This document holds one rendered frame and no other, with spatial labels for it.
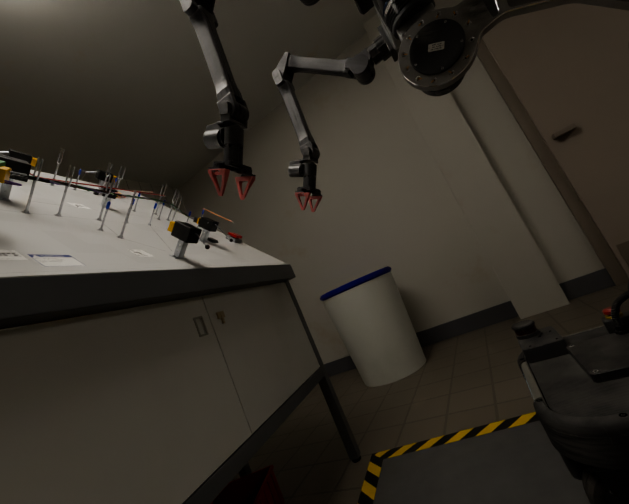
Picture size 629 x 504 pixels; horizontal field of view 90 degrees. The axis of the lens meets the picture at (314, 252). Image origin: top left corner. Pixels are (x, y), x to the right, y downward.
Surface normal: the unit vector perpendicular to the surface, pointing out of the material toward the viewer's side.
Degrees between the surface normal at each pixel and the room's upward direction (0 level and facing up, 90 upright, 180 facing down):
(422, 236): 90
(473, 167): 90
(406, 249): 90
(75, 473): 90
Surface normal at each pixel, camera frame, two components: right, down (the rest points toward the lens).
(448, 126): -0.45, 0.04
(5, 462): 0.85, -0.43
